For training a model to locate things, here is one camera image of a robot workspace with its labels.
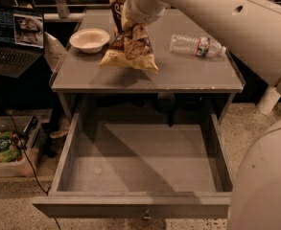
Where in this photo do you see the brown sea salt chip bag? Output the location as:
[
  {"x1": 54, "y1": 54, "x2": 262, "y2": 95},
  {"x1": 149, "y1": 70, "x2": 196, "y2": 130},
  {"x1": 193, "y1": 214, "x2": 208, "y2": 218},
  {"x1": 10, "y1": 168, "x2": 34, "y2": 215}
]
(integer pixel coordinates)
[{"x1": 99, "y1": 0, "x2": 159, "y2": 73}]

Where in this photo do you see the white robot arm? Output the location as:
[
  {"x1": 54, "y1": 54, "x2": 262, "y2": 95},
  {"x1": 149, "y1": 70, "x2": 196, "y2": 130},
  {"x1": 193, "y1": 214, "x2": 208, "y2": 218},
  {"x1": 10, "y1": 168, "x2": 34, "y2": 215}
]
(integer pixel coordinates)
[{"x1": 123, "y1": 0, "x2": 281, "y2": 230}]

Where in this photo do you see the grey counter cabinet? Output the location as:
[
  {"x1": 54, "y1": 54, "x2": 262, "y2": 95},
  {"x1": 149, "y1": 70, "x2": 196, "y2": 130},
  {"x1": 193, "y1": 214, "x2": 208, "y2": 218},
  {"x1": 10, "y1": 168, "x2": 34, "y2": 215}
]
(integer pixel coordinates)
[{"x1": 52, "y1": 9, "x2": 245, "y2": 116}]

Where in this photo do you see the grey open top drawer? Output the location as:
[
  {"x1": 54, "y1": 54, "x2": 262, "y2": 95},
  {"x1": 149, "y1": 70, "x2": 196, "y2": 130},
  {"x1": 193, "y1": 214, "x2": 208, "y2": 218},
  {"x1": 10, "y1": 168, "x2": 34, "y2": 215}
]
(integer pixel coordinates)
[{"x1": 33, "y1": 114, "x2": 233, "y2": 219}]

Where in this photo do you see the green snack bag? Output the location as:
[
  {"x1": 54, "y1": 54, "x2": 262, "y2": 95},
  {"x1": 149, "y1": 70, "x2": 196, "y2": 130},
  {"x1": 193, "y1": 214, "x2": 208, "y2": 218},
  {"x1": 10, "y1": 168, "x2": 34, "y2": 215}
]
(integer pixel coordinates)
[{"x1": 0, "y1": 131, "x2": 21, "y2": 162}]

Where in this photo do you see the metal drawer knob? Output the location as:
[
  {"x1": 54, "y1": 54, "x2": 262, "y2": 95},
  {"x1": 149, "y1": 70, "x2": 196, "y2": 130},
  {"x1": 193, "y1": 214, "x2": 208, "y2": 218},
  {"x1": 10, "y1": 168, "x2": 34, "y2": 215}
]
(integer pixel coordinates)
[{"x1": 142, "y1": 209, "x2": 152, "y2": 221}]

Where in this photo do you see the white bowl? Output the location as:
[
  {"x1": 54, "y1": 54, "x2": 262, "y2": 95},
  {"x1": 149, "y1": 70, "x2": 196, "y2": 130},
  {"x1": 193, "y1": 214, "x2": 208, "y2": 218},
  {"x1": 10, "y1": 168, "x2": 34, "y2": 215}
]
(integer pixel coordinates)
[{"x1": 69, "y1": 28, "x2": 110, "y2": 54}]

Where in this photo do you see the clear plastic water bottle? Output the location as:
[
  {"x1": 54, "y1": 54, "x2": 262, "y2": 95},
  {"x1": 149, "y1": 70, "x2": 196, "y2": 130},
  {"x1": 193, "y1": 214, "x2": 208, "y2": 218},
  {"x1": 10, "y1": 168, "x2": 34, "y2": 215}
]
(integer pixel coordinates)
[{"x1": 170, "y1": 34, "x2": 226, "y2": 58}]

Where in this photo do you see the white paper sheet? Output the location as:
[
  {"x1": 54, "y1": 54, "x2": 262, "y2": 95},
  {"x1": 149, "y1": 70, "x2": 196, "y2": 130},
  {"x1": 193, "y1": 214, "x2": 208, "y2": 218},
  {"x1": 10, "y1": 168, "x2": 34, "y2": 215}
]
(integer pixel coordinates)
[{"x1": 44, "y1": 33, "x2": 67, "y2": 73}]

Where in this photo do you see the black laptop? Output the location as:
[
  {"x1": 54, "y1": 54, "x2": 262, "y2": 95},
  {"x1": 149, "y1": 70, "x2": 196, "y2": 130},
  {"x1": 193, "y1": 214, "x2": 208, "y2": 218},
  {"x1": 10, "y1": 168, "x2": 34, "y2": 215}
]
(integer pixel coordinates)
[{"x1": 0, "y1": 6, "x2": 45, "y2": 78}]

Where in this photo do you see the white storage bin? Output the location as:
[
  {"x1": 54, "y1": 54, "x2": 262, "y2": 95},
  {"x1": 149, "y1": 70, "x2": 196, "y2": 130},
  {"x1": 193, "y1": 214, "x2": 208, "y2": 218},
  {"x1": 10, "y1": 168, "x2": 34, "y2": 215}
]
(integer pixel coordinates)
[{"x1": 0, "y1": 116, "x2": 46, "y2": 177}]

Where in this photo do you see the white pipe post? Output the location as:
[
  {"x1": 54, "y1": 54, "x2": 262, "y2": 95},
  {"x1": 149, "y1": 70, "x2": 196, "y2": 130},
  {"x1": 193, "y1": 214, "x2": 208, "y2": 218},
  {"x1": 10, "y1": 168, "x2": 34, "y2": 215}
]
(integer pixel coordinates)
[{"x1": 256, "y1": 86, "x2": 281, "y2": 115}]

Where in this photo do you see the black cable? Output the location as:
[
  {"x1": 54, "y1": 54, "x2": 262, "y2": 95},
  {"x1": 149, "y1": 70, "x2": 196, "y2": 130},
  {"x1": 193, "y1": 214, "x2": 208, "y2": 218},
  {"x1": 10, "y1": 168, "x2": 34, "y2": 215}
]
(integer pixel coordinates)
[{"x1": 0, "y1": 105, "x2": 63, "y2": 230}]

